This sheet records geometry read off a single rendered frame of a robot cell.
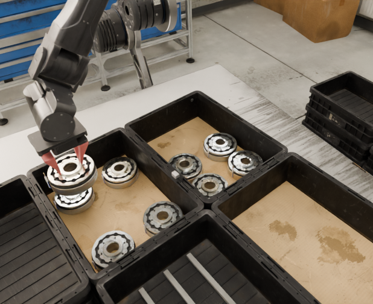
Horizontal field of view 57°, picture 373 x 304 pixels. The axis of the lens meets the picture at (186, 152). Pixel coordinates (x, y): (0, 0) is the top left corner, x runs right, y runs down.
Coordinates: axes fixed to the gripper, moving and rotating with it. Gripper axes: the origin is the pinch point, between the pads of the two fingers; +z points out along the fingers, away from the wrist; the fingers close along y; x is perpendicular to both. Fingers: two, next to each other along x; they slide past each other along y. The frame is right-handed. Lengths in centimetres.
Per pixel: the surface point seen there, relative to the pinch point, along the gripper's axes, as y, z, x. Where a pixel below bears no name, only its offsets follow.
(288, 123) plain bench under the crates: 85, 35, 5
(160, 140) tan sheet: 32.6, 22.3, 16.6
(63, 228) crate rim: -7.0, 12.6, -4.4
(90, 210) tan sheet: 1.8, 22.5, 4.8
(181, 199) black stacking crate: 20.9, 17.0, -11.7
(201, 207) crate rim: 21.1, 12.6, -19.3
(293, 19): 287, 94, 160
